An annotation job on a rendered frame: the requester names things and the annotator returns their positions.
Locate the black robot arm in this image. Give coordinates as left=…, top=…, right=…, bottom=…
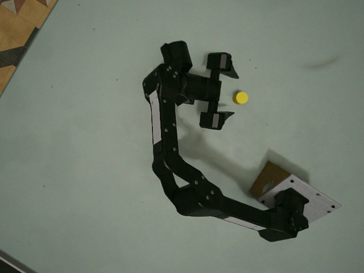
left=142, top=40, right=309, bottom=242

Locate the yellow cylinder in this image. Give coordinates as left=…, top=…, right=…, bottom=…
left=233, top=92, right=248, bottom=104

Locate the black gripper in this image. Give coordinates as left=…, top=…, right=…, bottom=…
left=194, top=52, right=239, bottom=130

